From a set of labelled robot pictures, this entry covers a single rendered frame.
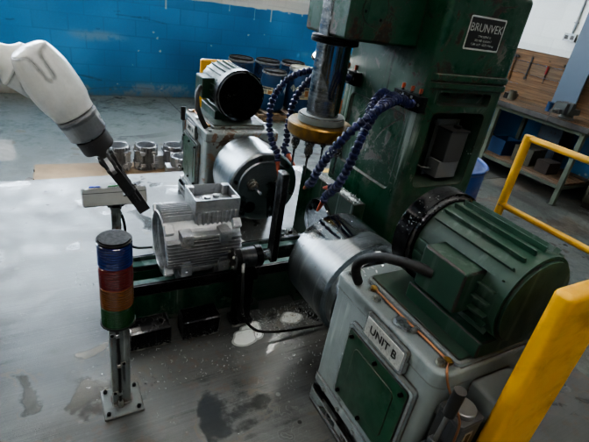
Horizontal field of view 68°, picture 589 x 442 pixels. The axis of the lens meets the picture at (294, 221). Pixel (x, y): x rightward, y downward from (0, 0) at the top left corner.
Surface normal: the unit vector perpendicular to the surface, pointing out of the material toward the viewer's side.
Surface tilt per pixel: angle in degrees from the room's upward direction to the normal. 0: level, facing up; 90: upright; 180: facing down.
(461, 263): 0
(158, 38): 90
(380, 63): 90
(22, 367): 0
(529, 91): 90
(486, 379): 0
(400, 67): 90
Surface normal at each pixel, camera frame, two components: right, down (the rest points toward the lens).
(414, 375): -0.88, 0.09
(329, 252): -0.49, -0.57
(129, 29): 0.48, 0.47
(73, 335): 0.15, -0.88
